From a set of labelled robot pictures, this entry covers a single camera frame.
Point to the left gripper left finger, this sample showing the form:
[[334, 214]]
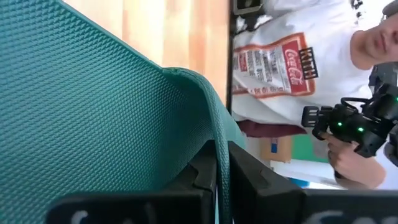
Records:
[[140, 208]]

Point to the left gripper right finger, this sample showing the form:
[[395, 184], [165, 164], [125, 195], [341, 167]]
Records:
[[280, 205]]

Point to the teal rubber slide sandal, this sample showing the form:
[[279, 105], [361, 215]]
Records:
[[77, 109]]

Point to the cardboard box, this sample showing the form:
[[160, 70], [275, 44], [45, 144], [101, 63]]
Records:
[[283, 154]]

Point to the green board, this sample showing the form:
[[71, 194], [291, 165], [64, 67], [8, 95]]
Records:
[[303, 149]]

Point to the person's hand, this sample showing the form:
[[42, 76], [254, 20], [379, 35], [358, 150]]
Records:
[[351, 165]]

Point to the person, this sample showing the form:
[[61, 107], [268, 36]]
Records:
[[326, 93]]

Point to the black aluminium table frame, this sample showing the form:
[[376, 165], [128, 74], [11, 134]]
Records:
[[230, 62]]

